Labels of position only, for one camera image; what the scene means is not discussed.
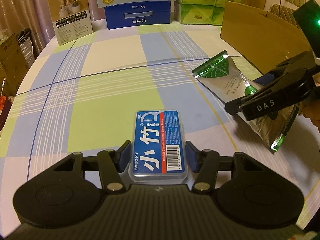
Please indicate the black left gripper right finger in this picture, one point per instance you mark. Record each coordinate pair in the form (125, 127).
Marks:
(205, 164)

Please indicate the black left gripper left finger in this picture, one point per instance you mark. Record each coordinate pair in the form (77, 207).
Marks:
(110, 164)

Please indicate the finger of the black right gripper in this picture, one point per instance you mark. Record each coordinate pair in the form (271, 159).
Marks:
(302, 60)
(249, 105)

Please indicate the silver green foil pouch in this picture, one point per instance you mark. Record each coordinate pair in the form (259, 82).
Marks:
(222, 77)

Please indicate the blue dental floss box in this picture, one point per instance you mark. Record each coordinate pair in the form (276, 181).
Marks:
(158, 155)

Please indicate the quilted brown chair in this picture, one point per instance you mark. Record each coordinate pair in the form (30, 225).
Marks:
(284, 13)

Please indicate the checkered tablecloth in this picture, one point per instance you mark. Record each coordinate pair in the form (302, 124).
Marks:
(83, 97)

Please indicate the dark blue milk carton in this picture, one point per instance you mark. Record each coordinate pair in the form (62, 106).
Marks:
(138, 13)

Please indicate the white humidifier product box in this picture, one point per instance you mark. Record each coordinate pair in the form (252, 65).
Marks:
(71, 19)

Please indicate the pink curtain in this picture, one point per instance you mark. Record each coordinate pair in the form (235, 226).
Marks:
(17, 15)

